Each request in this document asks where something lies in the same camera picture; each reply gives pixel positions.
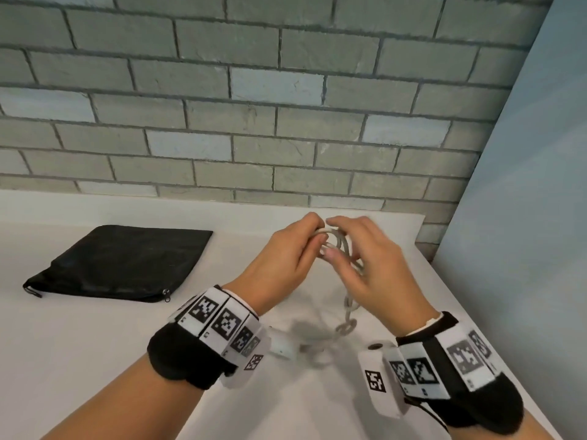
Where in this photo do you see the black wristband with marker tiles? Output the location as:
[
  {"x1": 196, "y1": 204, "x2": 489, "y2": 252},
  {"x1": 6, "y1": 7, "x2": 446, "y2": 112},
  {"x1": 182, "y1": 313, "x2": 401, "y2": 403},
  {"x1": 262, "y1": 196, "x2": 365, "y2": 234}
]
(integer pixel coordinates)
[
  {"x1": 147, "y1": 285, "x2": 268, "y2": 391},
  {"x1": 395, "y1": 311, "x2": 525, "y2": 432}
]

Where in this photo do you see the person's left hand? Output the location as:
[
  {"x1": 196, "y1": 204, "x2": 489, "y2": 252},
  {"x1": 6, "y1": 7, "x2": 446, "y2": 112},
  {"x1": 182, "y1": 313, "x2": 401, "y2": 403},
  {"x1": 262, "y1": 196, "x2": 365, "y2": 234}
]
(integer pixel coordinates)
[{"x1": 222, "y1": 212, "x2": 328, "y2": 317}]

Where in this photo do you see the black zipper pouch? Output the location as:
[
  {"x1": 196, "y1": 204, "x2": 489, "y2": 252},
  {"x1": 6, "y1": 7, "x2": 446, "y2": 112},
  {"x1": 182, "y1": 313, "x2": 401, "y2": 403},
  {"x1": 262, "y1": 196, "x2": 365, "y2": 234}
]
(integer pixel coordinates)
[{"x1": 23, "y1": 225, "x2": 214, "y2": 304}]

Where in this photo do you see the person's left forearm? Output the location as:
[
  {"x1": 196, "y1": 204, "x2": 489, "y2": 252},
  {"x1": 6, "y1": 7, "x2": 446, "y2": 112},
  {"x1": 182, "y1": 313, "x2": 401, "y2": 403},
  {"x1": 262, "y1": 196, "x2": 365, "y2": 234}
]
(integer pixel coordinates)
[{"x1": 40, "y1": 353, "x2": 208, "y2": 440}]

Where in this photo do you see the person's right hand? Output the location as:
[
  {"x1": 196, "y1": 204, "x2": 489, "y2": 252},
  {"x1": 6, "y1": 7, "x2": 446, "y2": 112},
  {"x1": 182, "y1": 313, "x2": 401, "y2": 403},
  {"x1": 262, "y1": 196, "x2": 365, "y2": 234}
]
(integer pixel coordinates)
[{"x1": 319, "y1": 215, "x2": 442, "y2": 339}]

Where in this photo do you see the white braided cable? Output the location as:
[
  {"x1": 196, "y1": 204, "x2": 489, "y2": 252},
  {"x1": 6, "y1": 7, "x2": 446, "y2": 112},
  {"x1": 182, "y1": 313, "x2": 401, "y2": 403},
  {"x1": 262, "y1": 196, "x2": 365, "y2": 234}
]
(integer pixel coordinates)
[{"x1": 298, "y1": 225, "x2": 367, "y2": 368}]

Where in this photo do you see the person's right forearm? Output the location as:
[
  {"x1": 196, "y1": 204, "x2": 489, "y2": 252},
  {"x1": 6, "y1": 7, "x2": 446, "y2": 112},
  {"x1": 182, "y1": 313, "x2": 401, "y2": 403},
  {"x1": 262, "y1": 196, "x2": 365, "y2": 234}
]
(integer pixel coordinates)
[{"x1": 493, "y1": 405, "x2": 566, "y2": 440}]

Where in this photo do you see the white charger adapter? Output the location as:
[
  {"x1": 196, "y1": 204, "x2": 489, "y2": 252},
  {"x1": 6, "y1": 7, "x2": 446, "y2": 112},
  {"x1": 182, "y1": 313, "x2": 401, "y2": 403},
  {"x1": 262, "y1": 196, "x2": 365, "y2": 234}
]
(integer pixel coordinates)
[{"x1": 269, "y1": 329, "x2": 300, "y2": 361}]

